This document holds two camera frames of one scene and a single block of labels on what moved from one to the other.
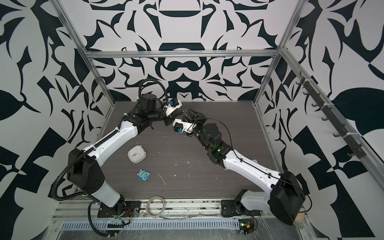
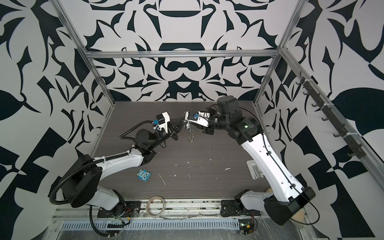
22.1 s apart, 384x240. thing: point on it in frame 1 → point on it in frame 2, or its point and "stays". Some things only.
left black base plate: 132,209 stays
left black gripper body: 161,115 → 170,134
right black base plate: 228,209 stays
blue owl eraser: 143,175 stays
